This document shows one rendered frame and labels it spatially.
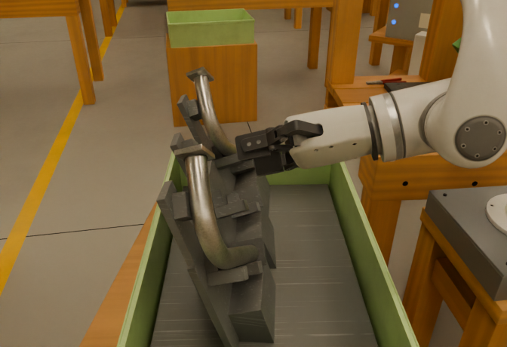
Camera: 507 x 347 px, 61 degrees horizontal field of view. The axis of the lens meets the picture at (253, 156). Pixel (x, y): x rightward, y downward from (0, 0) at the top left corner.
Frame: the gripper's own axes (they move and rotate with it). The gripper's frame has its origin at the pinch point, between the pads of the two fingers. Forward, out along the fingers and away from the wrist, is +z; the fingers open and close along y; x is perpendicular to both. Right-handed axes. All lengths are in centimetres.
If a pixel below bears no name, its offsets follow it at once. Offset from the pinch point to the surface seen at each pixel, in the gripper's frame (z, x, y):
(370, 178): -18, -8, -72
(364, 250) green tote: -11.8, 12.9, -32.2
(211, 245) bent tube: 7.8, 10.3, -1.4
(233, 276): 7.6, 14.4, -8.9
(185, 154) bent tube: 8.8, -1.9, 1.8
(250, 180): 10.3, -7.5, -42.9
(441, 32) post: -57, -63, -104
